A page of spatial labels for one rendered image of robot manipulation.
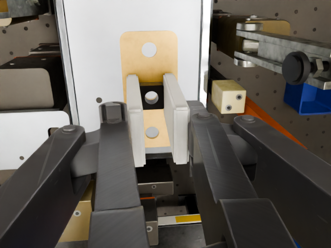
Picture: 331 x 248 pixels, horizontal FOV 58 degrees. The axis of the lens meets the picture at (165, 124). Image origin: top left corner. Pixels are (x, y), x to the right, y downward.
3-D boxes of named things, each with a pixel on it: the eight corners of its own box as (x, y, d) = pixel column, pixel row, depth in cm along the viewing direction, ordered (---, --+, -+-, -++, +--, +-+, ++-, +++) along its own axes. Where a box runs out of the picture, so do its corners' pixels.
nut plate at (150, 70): (118, 31, 19) (117, 33, 18) (177, 30, 20) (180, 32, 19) (127, 146, 23) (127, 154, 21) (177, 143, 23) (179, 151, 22)
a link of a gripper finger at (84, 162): (131, 174, 13) (58, 179, 12) (129, 127, 17) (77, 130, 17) (128, 142, 12) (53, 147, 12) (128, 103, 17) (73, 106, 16)
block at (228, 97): (182, 48, 75) (222, 91, 41) (196, 48, 75) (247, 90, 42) (182, 63, 76) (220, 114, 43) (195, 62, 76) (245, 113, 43)
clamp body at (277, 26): (191, 8, 72) (241, 17, 39) (232, 8, 73) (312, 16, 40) (191, 37, 74) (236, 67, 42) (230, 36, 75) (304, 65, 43)
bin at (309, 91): (287, 64, 79) (305, 72, 71) (323, 63, 80) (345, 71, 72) (281, 104, 83) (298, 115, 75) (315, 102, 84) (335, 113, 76)
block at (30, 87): (27, 42, 71) (-34, 68, 45) (78, 41, 72) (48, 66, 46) (33, 73, 74) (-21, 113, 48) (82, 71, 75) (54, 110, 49)
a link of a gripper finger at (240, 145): (195, 138, 12) (265, 135, 13) (180, 100, 17) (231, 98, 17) (194, 169, 13) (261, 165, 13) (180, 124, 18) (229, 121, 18)
